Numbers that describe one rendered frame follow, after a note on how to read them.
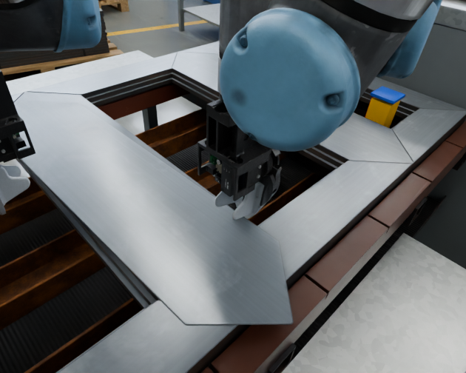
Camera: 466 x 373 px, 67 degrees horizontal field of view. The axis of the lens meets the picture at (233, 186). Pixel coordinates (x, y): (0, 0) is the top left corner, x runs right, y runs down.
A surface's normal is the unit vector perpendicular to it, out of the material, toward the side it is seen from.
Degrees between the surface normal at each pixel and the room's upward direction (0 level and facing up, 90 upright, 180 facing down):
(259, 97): 90
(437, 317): 0
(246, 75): 90
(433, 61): 90
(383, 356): 0
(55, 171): 0
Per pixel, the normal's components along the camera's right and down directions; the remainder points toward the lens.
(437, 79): -0.71, 0.43
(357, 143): 0.06, -0.76
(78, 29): 0.26, 0.86
